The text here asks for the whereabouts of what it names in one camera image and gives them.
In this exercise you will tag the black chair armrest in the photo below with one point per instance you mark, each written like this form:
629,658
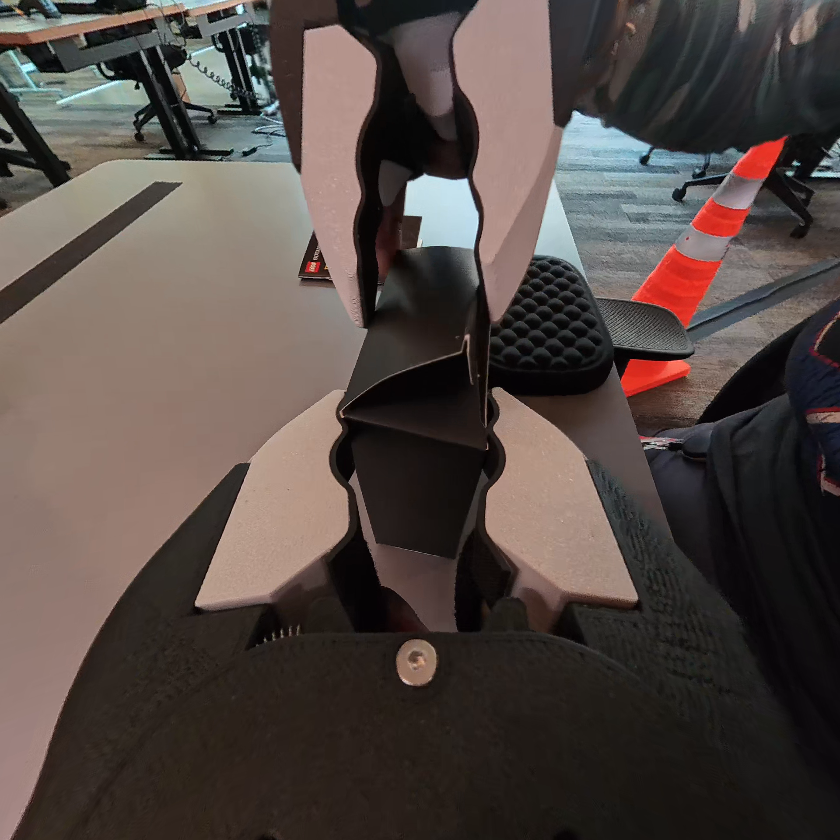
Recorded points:
650,331

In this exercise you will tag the wooden table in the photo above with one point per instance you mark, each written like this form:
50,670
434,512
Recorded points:
92,24

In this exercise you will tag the orange traffic cone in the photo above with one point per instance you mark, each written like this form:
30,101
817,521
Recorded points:
696,263

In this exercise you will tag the black mesh cushion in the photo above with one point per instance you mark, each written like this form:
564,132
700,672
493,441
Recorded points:
551,328

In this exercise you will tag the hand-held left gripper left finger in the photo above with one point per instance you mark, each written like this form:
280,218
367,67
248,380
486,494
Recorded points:
269,525

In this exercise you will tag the black office chair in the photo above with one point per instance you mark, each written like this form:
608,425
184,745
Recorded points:
171,99
788,184

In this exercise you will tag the matte black box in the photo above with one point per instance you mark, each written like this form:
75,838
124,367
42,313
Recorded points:
420,446

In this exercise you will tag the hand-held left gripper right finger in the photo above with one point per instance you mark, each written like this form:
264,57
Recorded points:
565,525

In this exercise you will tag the person's dark clothing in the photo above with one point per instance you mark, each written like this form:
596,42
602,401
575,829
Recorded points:
761,525

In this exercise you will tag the person's right forearm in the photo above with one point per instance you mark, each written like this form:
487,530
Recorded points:
709,79

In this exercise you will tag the black glossy cardboard box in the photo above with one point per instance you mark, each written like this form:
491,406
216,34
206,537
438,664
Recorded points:
315,256

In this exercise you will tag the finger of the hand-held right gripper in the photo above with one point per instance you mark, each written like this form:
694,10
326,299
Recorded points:
512,105
339,131

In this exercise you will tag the grey desk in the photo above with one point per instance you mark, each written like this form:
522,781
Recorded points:
131,394

